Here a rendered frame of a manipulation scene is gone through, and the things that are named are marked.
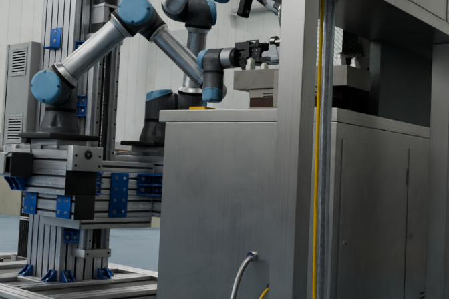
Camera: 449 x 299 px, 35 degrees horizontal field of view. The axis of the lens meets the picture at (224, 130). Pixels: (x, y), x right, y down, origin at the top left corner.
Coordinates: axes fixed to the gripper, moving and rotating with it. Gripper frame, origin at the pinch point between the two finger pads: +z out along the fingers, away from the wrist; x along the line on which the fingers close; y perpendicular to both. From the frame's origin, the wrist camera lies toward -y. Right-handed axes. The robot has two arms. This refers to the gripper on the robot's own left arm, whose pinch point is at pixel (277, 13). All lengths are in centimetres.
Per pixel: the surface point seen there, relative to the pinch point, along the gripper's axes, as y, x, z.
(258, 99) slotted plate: -19.5, -23.3, 28.3
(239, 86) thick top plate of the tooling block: -20.5, -24.5, 20.3
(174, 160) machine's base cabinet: -52, -30, 20
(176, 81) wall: -326, 678, -530
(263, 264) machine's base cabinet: -52, -30, 67
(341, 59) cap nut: 6.9, -22.5, 42.3
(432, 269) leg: -29, 8, 95
